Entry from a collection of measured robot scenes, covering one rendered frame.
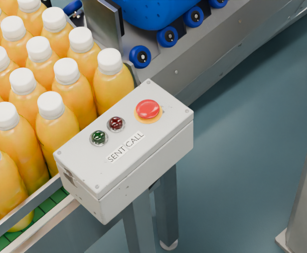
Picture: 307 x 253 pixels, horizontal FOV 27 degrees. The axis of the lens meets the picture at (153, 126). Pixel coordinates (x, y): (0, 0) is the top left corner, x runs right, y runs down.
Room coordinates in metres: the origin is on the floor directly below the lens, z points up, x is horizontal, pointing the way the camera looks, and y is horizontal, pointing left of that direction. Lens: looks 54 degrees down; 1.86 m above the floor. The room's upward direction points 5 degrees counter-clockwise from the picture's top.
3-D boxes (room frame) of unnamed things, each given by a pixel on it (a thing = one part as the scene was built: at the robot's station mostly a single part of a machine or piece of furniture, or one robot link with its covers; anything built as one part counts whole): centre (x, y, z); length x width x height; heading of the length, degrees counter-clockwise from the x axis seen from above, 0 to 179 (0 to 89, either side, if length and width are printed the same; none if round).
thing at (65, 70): (0.69, 0.13, 1.09); 0.04 x 0.04 x 0.02
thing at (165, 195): (0.90, -0.02, 0.31); 0.06 x 0.06 x 0.63; 41
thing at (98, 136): (0.55, 0.08, 1.11); 0.02 x 0.02 x 0.01
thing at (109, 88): (0.71, 0.06, 0.99); 0.07 x 0.07 x 0.19
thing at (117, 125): (0.57, 0.06, 1.11); 0.02 x 0.02 x 0.01
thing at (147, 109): (0.59, 0.01, 1.11); 0.04 x 0.04 x 0.01
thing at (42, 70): (0.75, 0.18, 0.99); 0.07 x 0.07 x 0.19
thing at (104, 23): (0.91, 0.08, 0.99); 0.10 x 0.02 x 0.12; 41
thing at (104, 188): (0.56, 0.04, 1.05); 0.20 x 0.10 x 0.10; 131
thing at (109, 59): (0.71, 0.06, 1.09); 0.04 x 0.04 x 0.02
